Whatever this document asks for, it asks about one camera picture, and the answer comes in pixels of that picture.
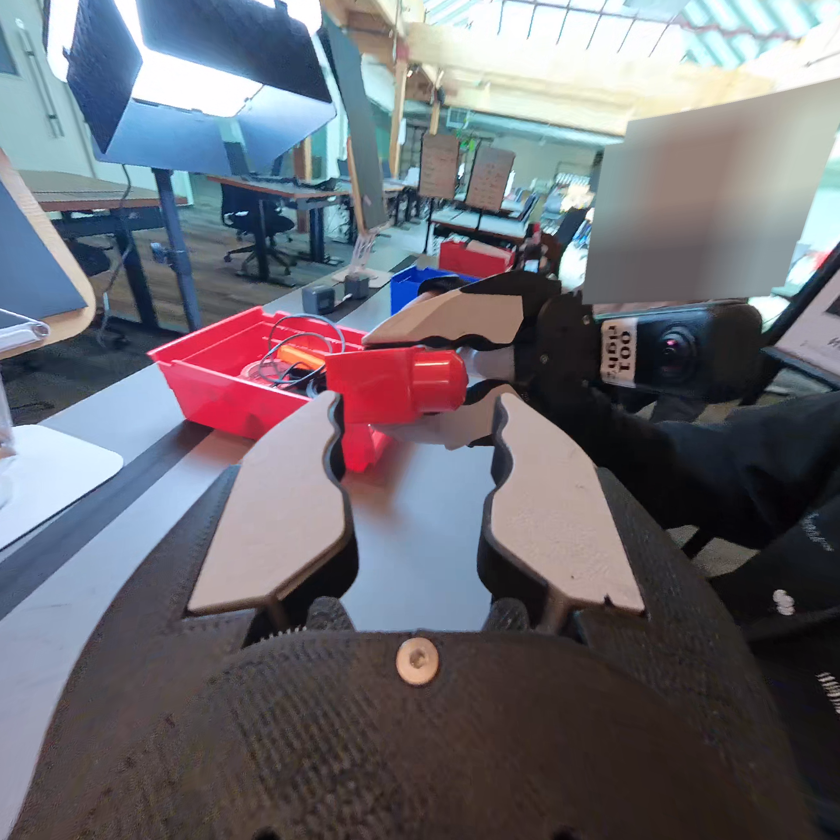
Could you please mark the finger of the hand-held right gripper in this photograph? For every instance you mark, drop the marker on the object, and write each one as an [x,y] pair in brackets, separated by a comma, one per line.
[453,318]
[459,423]

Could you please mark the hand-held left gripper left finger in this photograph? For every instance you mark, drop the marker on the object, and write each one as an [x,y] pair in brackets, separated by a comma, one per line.
[275,512]

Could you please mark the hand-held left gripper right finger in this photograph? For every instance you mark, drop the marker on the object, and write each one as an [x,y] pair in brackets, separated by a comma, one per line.
[558,512]

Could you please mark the red cylinder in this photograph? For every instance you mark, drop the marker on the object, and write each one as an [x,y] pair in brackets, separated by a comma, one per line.
[394,387]

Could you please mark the red storage bin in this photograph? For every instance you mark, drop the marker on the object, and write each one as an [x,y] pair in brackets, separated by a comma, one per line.
[210,394]
[472,262]

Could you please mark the person's right forearm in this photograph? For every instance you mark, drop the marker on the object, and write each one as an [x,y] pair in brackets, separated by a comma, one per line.
[722,459]

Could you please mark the blue storage bin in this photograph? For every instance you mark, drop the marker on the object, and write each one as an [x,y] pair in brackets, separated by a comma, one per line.
[407,292]

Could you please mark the dark grey cube charger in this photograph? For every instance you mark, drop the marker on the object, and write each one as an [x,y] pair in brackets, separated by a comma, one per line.
[318,300]
[358,287]

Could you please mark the tape roll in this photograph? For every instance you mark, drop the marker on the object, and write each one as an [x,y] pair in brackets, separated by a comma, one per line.
[262,379]

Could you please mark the brown whiteboard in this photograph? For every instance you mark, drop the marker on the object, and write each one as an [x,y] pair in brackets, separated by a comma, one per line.
[489,178]
[439,167]

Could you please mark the orange box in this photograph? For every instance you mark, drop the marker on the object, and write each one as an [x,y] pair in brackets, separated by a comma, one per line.
[302,354]

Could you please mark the grey board on stand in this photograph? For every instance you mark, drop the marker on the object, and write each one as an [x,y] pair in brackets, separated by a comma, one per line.
[358,131]

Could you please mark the wooden office desk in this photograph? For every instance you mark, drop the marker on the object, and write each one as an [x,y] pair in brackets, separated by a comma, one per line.
[85,190]
[275,184]

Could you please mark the white board stand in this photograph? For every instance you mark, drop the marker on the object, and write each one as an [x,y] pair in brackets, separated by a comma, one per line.
[52,472]

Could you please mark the framed marker sign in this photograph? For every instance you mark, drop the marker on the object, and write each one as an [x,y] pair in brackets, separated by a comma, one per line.
[814,328]

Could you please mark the black light stand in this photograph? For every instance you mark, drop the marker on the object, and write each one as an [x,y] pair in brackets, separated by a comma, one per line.
[174,249]

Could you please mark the studio light panel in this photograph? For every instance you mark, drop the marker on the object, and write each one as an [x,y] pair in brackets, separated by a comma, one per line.
[197,85]

